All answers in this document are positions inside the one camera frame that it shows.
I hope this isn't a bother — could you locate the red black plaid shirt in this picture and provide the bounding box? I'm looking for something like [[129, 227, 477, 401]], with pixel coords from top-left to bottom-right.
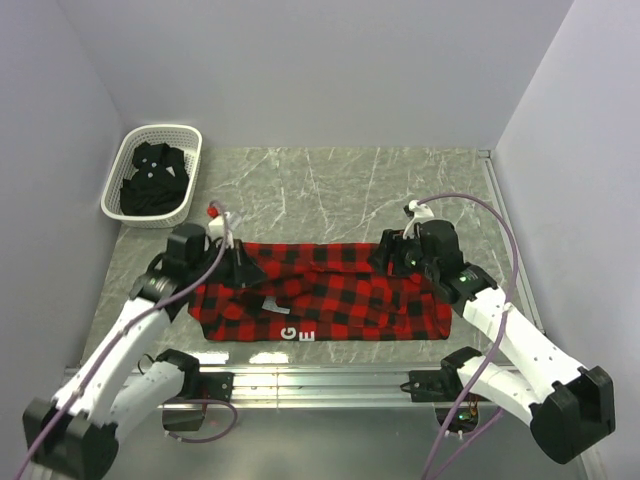
[[188, 243, 452, 342]]

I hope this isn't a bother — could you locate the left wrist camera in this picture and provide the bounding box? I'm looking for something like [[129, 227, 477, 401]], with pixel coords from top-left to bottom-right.
[[207, 201, 243, 248]]

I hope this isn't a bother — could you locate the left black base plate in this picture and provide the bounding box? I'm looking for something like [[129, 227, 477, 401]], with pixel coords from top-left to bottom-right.
[[159, 370, 234, 403]]

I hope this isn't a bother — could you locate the aluminium side rail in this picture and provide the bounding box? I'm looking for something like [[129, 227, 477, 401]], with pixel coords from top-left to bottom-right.
[[477, 150, 543, 330]]

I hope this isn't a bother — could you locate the aluminium mounting rail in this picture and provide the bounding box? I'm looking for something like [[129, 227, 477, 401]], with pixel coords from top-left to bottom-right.
[[62, 363, 585, 411]]

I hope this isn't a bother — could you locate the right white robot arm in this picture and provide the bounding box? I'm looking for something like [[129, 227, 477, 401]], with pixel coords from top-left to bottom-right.
[[369, 220, 616, 464]]

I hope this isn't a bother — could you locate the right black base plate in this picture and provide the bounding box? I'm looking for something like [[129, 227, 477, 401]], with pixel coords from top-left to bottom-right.
[[400, 369, 463, 403]]

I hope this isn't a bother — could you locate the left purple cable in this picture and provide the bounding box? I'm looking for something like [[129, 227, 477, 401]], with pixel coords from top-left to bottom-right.
[[14, 199, 239, 480]]

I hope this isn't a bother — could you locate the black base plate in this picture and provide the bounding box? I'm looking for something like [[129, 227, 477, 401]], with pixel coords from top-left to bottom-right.
[[400, 369, 463, 403], [159, 370, 234, 403]]

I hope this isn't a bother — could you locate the black shirt in basket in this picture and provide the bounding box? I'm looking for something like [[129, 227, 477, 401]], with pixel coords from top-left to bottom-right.
[[120, 142, 189, 216]]

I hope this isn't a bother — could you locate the white plastic laundry basket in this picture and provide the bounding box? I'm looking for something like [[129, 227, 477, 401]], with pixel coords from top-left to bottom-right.
[[100, 124, 203, 229]]

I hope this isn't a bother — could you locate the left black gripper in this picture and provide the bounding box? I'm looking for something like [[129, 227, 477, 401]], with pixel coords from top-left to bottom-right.
[[189, 238, 268, 290]]

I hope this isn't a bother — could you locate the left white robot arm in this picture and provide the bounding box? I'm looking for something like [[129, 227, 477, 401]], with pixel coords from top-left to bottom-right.
[[22, 215, 265, 479]]

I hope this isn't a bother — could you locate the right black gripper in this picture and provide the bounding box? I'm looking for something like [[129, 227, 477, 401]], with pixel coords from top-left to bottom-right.
[[366, 229, 439, 281]]

